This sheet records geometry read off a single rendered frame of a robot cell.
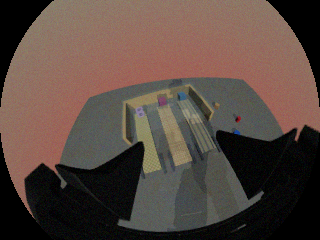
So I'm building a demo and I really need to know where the brown cube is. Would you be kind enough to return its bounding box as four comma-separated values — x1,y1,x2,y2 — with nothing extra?
213,103,220,109

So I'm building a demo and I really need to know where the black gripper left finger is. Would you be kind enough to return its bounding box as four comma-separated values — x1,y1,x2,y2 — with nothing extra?
55,141,145,221

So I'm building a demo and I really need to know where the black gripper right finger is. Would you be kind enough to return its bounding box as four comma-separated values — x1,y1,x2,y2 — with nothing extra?
216,128,297,200

